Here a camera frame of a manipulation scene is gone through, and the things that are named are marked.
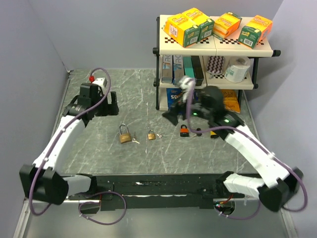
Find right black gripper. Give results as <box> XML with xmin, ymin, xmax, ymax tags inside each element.
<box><xmin>162</xmin><ymin>88</ymin><xmax>213</xmax><ymax>126</ymax></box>

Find orange black padlock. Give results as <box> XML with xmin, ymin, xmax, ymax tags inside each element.
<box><xmin>180</xmin><ymin>124</ymin><xmax>189</xmax><ymax>137</ymax></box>

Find large brass padlock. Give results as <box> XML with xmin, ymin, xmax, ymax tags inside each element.
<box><xmin>119</xmin><ymin>123</ymin><xmax>132</xmax><ymax>144</ymax></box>

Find small brass padlock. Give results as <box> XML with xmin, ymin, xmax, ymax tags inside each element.
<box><xmin>148</xmin><ymin>130</ymin><xmax>156</xmax><ymax>140</ymax></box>

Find large padlock silver keys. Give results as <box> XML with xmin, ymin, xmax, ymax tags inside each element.
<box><xmin>132</xmin><ymin>133</ymin><xmax>140</xmax><ymax>144</ymax></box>

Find yellow padlock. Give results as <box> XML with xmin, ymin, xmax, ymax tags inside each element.
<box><xmin>210</xmin><ymin>131</ymin><xmax>218</xmax><ymax>138</ymax></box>

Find black keys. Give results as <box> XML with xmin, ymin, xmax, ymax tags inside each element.
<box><xmin>192</xmin><ymin>128</ymin><xmax>202</xmax><ymax>137</ymax></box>

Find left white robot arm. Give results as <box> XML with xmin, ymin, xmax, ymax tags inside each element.
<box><xmin>19</xmin><ymin>78</ymin><xmax>119</xmax><ymax>205</ymax></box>

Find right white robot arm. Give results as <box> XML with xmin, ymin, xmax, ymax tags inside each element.
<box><xmin>162</xmin><ymin>86</ymin><xmax>308</xmax><ymax>212</ymax></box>

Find blue Doritos bag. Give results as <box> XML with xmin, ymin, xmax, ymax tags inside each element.
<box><xmin>166</xmin><ymin>88</ymin><xmax>186</xmax><ymax>110</ymax></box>

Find teal box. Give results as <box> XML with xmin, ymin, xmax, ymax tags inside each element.
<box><xmin>183</xmin><ymin>56</ymin><xmax>195</xmax><ymax>78</ymax></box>

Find black green box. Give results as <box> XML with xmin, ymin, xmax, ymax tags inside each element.
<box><xmin>191</xmin><ymin>56</ymin><xmax>205</xmax><ymax>86</ymax></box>

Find yellow honey dijon bag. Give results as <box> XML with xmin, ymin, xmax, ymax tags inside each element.
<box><xmin>221</xmin><ymin>89</ymin><xmax>241</xmax><ymax>113</ymax></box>

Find purple zigzag sponge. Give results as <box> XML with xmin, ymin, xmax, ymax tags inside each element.
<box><xmin>206</xmin><ymin>56</ymin><xmax>225</xmax><ymax>75</ymax></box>

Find beige three tier shelf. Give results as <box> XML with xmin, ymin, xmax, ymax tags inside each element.
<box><xmin>153</xmin><ymin>15</ymin><xmax>281</xmax><ymax>111</ymax></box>

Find toilet paper roll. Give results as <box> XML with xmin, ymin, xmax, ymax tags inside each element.
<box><xmin>224</xmin><ymin>57</ymin><xmax>251</xmax><ymax>83</ymax></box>

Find yellow sponge box left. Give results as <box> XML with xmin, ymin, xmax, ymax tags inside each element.
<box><xmin>163</xmin><ymin>13</ymin><xmax>200</xmax><ymax>48</ymax></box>

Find yellow sponge box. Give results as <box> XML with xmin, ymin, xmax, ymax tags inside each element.
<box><xmin>182</xmin><ymin>7</ymin><xmax>214</xmax><ymax>42</ymax></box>
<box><xmin>163</xmin><ymin>13</ymin><xmax>200</xmax><ymax>48</ymax></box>

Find orange sponge pack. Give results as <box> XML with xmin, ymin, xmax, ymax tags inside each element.
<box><xmin>213</xmin><ymin>12</ymin><xmax>242</xmax><ymax>39</ymax></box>

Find orange green sponge box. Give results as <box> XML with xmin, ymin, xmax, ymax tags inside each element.
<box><xmin>238</xmin><ymin>15</ymin><xmax>273</xmax><ymax>49</ymax></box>

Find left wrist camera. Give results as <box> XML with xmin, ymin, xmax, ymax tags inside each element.
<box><xmin>89</xmin><ymin>76</ymin><xmax>107</xmax><ymax>89</ymax></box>

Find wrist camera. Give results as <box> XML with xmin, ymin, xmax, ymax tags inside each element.
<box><xmin>89</xmin><ymin>76</ymin><xmax>107</xmax><ymax>89</ymax></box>
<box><xmin>178</xmin><ymin>75</ymin><xmax>196</xmax><ymax>103</ymax></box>

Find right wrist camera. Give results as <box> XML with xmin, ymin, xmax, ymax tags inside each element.
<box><xmin>178</xmin><ymin>75</ymin><xmax>196</xmax><ymax>103</ymax></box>

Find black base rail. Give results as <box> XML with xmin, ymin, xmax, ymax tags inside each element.
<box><xmin>68</xmin><ymin>173</ymin><xmax>248</xmax><ymax>212</ymax></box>

